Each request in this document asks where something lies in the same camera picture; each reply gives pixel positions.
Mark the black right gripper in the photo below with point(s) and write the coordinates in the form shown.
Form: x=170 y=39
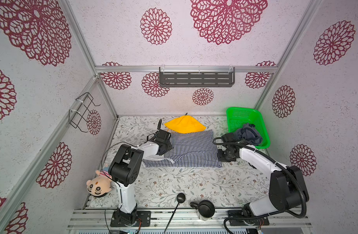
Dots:
x=219 y=157

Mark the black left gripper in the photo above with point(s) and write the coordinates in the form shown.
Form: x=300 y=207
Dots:
x=169 y=146

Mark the blue white striped tank top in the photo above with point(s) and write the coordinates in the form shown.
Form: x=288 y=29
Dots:
x=189 y=150

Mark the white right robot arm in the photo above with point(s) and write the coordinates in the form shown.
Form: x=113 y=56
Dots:
x=287 y=189

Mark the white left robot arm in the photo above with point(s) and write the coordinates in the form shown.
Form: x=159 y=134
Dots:
x=125 y=167

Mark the grey tank top in basket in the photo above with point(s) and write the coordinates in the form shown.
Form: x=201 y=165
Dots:
x=249 y=134

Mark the yellow bucket hat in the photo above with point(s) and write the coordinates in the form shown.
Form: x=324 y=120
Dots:
x=185 y=125

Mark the green plastic basket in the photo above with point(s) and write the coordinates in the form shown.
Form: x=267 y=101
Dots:
x=237 y=117

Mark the black ladle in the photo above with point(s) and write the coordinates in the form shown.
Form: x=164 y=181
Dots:
x=181 y=198

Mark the plush doll toy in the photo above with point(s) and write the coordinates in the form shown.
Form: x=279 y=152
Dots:
x=101 y=185

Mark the grey wall shelf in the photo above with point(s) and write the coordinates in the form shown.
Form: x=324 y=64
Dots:
x=196 y=79

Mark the black wire wall rack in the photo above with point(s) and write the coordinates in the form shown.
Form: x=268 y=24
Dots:
x=85 y=118

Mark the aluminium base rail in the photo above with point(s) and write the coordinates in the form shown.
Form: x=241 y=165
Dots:
x=183 y=220

